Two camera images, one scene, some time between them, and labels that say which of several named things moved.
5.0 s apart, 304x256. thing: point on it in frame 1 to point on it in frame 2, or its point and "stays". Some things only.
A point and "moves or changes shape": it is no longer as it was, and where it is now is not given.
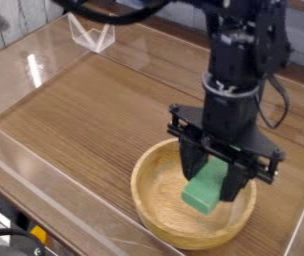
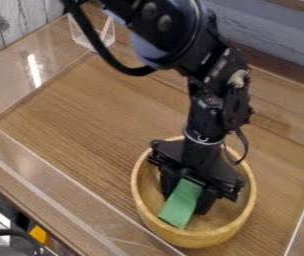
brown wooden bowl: x=176 y=224 stays
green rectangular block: x=202 y=191 moves or changes shape
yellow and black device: x=34 y=245 stays
